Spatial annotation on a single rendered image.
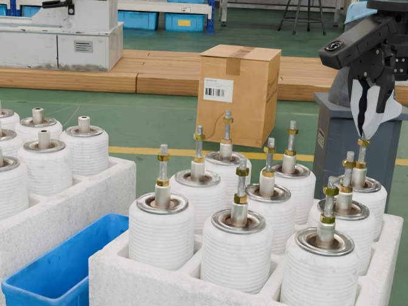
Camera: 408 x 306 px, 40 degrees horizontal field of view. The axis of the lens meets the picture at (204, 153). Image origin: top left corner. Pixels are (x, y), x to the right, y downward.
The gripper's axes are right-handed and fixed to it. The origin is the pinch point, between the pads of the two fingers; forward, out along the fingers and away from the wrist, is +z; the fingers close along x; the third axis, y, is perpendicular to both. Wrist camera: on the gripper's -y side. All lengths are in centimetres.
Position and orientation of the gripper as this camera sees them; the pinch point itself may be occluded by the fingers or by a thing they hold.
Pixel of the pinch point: (362, 130)
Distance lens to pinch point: 92.7
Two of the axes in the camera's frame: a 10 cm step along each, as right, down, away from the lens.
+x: -3.9, -3.1, 8.7
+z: -0.5, 9.5, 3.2
